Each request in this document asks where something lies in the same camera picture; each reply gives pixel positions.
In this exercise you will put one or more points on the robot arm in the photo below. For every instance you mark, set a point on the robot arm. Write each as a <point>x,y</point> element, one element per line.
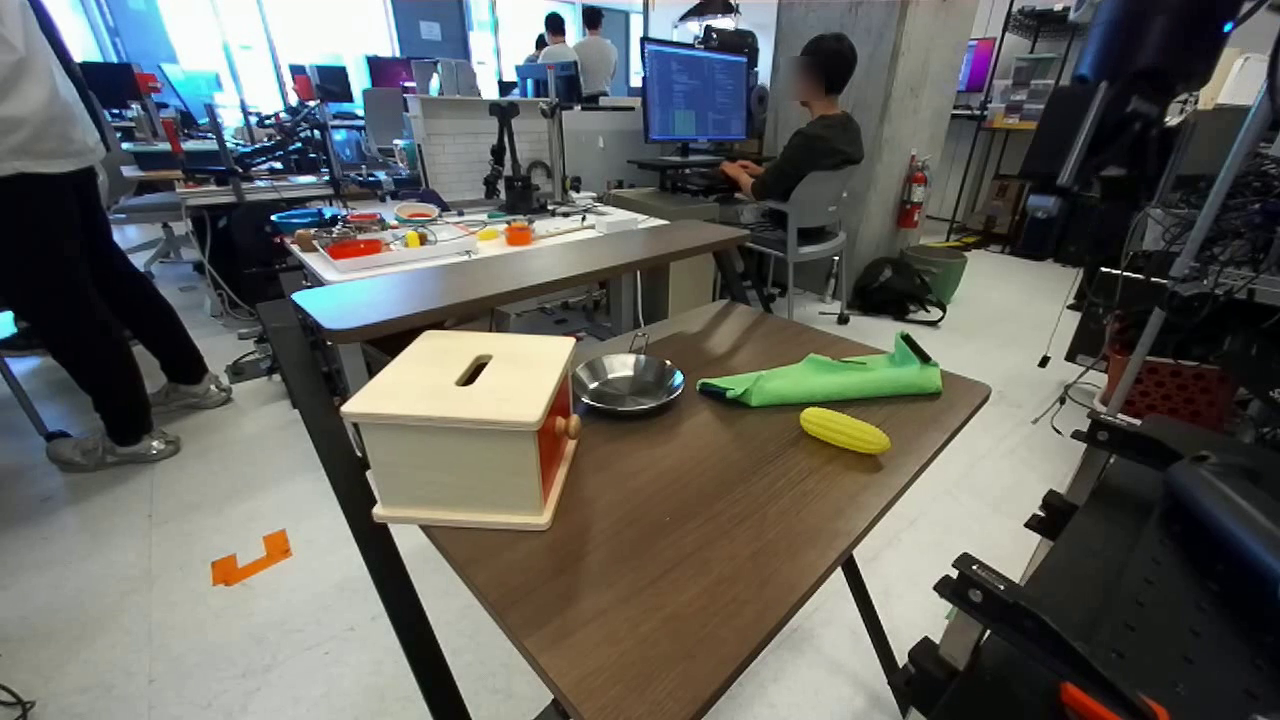
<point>1232,530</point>

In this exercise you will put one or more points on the silver metal pan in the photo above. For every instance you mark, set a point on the silver metal pan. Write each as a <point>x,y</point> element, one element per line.
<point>628,383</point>

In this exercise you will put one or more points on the orange drawer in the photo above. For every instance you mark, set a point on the orange drawer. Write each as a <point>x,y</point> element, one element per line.
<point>553,450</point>

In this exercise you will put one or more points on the orange cup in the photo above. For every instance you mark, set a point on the orange cup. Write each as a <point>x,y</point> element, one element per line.
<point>518,234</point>

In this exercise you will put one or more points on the green cloth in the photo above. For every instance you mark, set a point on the green cloth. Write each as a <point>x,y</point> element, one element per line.
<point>820,382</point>

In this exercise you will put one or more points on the wooden box with slot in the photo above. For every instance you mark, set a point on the wooden box with slot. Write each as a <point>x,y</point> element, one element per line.
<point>460,440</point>

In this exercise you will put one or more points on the white table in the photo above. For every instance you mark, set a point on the white table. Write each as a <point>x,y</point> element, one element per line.
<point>470,250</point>

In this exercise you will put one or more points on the yellow toy corn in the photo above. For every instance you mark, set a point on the yellow toy corn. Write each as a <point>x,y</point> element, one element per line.
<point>845,431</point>

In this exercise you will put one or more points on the grey chair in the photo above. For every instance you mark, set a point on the grey chair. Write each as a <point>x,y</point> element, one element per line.
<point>812,215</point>

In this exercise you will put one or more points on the black backpack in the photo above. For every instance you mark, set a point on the black backpack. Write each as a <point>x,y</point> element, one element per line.
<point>893,290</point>

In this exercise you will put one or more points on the white tray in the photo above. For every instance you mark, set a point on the white tray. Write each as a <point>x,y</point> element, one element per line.
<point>395,250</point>

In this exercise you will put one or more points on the white and orange bowl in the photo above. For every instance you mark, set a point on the white and orange bowl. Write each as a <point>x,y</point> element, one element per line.
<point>416,211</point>

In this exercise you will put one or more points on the person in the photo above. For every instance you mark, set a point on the person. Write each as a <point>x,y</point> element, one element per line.
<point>555,45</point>
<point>597,60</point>
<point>815,145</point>
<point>60,250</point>

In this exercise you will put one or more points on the green bin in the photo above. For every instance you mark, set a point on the green bin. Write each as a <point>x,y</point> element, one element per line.
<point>940,270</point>

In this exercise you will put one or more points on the red fire extinguisher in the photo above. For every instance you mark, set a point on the red fire extinguisher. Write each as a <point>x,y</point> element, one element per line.
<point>911,195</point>

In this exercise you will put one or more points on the blue bowl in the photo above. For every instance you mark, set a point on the blue bowl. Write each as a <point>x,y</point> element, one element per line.
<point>300,218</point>

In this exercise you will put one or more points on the monitor with purple screen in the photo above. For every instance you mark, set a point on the monitor with purple screen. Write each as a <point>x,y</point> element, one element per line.
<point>977,65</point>

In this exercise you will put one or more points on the office chair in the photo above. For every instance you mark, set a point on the office chair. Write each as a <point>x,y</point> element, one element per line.
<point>150,215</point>

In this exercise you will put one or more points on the red crate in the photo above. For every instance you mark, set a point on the red crate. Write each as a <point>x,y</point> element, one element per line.
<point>1170,392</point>

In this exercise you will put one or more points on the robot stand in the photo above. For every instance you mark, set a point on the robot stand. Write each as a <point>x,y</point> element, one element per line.
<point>1120,620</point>

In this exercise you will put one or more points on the orange clamp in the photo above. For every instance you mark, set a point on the orange clamp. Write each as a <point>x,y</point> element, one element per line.
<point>1105,705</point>

